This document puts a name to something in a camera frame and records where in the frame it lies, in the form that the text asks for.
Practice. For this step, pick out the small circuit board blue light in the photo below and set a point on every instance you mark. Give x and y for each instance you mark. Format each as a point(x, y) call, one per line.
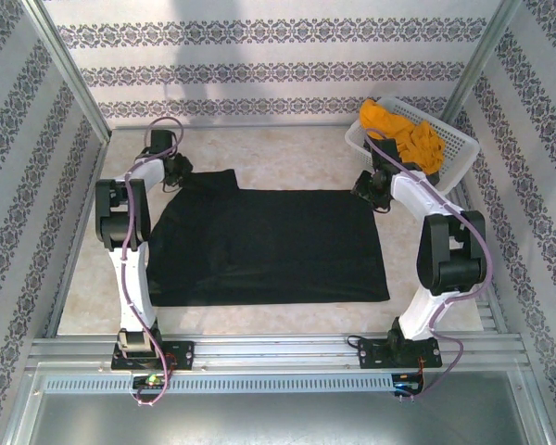
point(405, 382)

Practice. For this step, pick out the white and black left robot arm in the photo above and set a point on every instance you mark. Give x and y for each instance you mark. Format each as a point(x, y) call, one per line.
point(134, 287)

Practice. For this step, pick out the white plastic mesh basket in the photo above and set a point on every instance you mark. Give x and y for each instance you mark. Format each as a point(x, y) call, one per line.
point(458, 148)

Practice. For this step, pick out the grey metal sheet panel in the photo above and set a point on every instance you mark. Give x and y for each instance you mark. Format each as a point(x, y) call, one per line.
point(278, 422)

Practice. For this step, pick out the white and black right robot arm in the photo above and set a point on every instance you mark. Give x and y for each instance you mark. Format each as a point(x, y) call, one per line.
point(421, 315)

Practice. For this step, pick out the aluminium frame post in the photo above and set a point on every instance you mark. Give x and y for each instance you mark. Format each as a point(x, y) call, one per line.
point(65, 69)
point(482, 60)

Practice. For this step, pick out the dark grey t-shirt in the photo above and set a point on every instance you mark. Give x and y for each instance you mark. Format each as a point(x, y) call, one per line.
point(433, 178)

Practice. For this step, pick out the black t-shirt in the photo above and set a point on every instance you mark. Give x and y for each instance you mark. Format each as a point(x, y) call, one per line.
point(269, 245)

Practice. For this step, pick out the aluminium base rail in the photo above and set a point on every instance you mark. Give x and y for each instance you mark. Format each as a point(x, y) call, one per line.
point(278, 350)

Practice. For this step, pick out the orange t-shirt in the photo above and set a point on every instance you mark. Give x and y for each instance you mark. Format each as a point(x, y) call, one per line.
point(389, 123)

